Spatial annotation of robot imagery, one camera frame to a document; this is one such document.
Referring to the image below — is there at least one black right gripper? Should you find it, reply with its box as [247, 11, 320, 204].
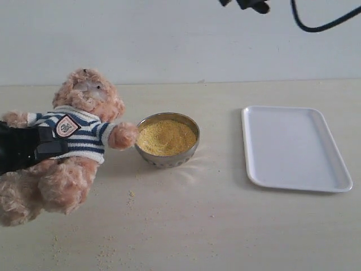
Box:
[236, 0, 270, 14]

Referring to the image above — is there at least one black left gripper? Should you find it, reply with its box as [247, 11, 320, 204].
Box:
[1, 121, 68, 175]

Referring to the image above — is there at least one tan teddy bear striped sweater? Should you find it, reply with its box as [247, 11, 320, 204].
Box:
[1, 68, 139, 226]

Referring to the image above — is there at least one steel bowl of yellow millet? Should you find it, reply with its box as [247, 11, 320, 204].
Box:
[135, 112, 200, 169]

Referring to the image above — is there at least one white rectangular plastic tray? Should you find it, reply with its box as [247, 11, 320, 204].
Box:
[241, 106, 353, 193]

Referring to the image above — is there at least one black right camera cable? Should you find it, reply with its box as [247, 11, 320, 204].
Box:
[290, 0, 361, 32]

